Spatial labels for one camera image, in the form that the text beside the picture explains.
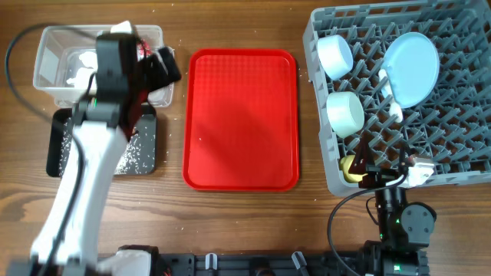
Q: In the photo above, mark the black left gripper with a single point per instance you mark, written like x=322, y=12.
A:
x=160, y=76

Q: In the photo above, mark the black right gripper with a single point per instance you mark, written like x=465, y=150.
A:
x=378, y=175

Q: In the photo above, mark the yellow cup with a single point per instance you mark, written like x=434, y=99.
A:
x=345, y=164

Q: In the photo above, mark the green bowl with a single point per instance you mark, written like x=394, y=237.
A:
x=345, y=113

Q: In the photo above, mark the white plastic spoon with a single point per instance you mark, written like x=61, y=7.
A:
x=394, y=107

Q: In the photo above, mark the white rice pile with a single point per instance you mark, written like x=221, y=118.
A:
x=136, y=157

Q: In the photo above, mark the large light blue plate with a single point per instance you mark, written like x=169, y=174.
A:
x=412, y=64

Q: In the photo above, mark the light blue bowl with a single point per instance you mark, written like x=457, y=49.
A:
x=335, y=56

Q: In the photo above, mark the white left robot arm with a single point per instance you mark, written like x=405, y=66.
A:
x=102, y=125

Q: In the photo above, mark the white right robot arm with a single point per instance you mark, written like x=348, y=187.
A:
x=405, y=227

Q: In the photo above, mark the black food waste tray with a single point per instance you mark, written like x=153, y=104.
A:
x=145, y=153

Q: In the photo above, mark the grey dishwasher rack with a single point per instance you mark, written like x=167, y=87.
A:
x=451, y=125

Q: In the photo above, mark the clear plastic waste bin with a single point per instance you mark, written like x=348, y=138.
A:
x=58, y=48

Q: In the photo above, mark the red snack wrapper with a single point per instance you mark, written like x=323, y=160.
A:
x=143, y=49

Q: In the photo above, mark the white crumpled paper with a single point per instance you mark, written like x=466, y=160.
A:
x=84, y=66

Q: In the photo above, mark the red serving tray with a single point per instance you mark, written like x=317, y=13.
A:
x=241, y=129

